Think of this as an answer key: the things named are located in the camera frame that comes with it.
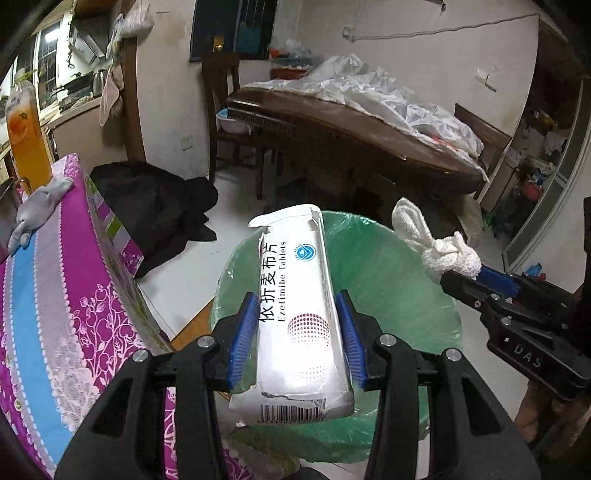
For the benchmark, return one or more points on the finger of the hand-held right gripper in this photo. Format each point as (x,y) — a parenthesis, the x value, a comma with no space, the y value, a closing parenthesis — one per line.
(498,279)
(466,288)

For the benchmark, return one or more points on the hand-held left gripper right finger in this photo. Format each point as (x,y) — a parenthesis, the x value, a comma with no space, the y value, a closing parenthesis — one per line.
(347,339)

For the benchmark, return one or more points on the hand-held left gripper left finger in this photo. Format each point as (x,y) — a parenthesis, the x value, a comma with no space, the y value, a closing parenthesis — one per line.
(244,339)

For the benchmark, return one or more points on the white knotted cloth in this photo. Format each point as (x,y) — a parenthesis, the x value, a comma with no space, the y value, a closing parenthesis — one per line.
(455,258)

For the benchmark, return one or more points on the white medicine box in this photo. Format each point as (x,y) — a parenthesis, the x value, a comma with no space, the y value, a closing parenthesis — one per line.
(295,323)

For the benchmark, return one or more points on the trash bin with green bag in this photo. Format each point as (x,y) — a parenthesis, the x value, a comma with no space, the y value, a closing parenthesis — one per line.
(392,277)

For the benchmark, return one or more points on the white knit glove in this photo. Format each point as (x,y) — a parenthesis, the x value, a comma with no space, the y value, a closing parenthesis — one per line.
(41,207)

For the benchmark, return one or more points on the person's right hand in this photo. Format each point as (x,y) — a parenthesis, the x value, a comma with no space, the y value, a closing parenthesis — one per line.
(540,424)

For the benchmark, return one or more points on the wooden board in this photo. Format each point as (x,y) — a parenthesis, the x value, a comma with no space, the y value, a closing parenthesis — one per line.
(194,323)

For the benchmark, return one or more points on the wooden chair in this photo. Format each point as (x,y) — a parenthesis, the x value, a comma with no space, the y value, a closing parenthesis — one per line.
(221,74)
(489,138)

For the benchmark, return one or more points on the black cloth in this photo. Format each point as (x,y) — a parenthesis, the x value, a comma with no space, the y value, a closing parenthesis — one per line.
(152,207)

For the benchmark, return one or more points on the purple floral tablecloth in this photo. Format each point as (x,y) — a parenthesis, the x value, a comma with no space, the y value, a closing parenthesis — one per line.
(69,323)

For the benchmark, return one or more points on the wooden dining table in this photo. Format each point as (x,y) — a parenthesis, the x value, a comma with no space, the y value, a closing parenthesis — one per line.
(323,124)

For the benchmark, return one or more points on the white plastic sheet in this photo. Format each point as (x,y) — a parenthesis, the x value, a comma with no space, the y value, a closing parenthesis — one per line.
(369,87)

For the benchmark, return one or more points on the red bowl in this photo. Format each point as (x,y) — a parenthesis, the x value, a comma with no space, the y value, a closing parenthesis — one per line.
(288,73)

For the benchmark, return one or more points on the hanging pink cloth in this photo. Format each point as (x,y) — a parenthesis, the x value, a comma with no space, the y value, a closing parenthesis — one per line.
(111,97)

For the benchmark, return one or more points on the orange drink bottle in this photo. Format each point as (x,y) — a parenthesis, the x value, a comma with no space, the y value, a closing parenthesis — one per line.
(27,147)

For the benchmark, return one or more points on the pile of plastic bags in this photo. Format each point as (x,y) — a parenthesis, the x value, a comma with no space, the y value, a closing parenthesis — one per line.
(295,53)

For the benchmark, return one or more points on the metal kettle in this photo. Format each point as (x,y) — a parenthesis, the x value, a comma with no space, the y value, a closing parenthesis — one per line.
(99,83)

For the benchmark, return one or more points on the dark window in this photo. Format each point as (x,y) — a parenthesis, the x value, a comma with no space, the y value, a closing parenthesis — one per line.
(231,27)

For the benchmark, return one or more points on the hanging plastic bag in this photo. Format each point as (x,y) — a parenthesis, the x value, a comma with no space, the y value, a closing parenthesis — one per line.
(129,27)

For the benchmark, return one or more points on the range hood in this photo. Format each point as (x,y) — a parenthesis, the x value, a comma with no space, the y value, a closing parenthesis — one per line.
(87,39)

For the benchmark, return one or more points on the kitchen window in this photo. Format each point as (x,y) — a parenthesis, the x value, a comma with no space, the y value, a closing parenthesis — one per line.
(51,50)

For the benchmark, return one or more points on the white wall switch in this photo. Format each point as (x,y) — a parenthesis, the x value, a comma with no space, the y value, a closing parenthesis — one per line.
(485,78)

